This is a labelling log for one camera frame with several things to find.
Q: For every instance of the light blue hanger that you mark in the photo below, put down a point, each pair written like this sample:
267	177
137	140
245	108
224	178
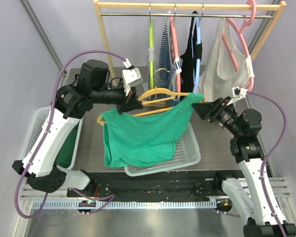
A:
197	53

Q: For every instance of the blue striped tank top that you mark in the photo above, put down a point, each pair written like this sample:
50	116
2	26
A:
167	74

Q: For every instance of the grey tank top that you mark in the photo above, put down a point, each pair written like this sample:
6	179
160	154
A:
153	75

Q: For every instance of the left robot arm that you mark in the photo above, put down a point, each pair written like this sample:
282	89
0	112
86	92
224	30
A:
91	86

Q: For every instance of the white left basket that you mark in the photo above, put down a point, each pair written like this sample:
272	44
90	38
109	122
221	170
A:
36	128

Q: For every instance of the white slotted cable duct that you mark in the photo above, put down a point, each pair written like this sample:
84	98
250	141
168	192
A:
80	205

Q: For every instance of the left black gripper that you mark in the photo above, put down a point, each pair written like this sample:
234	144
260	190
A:
132	102

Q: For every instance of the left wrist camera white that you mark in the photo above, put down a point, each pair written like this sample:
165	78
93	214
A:
131	78

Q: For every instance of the white centre basket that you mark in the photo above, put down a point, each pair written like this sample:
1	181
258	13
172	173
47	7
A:
187	153

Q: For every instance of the dark green garment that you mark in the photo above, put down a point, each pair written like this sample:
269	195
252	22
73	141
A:
65	154

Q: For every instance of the wooden clothes rack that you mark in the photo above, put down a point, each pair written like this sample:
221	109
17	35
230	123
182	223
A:
195	9

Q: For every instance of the pink hanger middle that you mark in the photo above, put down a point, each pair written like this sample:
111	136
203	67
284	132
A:
175	53

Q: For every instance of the white basket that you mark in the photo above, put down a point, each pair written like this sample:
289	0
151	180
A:
187	153
36	128

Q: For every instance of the yellow hanger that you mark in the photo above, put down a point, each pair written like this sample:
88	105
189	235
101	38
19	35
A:
151	97

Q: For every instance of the green tank top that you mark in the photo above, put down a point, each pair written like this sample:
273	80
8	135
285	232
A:
145	141

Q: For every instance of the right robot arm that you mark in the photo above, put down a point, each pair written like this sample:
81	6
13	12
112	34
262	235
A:
258	207

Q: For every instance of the pink hanger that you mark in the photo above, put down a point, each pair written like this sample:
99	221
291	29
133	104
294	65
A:
239	33
175	53

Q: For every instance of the pink hanger right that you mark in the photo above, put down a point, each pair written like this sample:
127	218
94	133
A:
239	33

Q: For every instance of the lime green hanger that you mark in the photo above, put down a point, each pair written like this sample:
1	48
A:
151	55

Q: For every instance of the white tank top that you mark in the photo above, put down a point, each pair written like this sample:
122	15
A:
219	76

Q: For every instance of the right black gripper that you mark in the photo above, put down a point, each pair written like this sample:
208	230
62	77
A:
214	111

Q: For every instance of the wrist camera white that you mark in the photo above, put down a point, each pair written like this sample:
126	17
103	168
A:
131	78
238	94

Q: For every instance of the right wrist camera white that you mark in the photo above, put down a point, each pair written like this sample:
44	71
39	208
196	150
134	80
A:
238	94

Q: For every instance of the black tank top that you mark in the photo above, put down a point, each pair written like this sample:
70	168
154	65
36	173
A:
188	61

